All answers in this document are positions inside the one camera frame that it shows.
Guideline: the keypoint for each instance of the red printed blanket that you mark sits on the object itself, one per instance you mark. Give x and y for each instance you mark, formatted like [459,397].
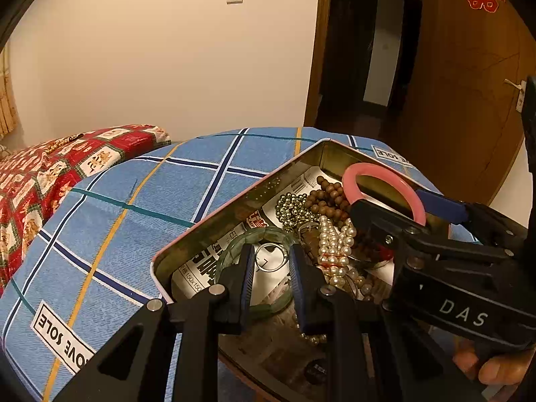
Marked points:
[33,184]

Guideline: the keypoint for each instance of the wooden door frame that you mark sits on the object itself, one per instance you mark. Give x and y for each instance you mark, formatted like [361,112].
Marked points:
[318,50]

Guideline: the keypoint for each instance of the pink bangle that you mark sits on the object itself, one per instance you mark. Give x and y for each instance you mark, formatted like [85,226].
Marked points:
[356,173]

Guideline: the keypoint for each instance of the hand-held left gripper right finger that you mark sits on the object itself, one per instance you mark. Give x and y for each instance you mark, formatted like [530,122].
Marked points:
[299,284]

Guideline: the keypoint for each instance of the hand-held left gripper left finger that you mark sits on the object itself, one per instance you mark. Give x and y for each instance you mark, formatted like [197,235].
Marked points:
[250,284]

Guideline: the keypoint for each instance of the green jade bangle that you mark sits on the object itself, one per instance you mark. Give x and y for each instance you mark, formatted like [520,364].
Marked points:
[268,231]

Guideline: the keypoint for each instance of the metal tin box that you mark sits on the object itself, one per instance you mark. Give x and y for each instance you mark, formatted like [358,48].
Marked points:
[234,217]

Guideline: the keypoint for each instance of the dark gold bead strand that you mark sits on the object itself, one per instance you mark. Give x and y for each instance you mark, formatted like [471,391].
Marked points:
[63,144]

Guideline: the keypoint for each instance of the wooden door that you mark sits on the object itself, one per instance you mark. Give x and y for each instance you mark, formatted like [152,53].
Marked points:
[460,92]

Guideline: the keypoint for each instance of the printed paper sheet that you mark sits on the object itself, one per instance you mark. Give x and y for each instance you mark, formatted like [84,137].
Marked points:
[201,268]

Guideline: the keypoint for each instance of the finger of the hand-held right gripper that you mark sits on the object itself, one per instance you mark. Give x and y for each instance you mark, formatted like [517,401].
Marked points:
[444,207]
[385,228]

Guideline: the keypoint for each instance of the person's right hand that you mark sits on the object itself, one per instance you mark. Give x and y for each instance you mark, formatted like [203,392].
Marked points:
[498,370]

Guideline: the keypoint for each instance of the yellow curtain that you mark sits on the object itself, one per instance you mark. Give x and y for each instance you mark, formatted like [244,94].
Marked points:
[6,104]

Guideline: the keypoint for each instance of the blue plaid blanket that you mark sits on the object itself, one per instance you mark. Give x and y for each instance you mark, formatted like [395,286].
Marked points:
[125,234]

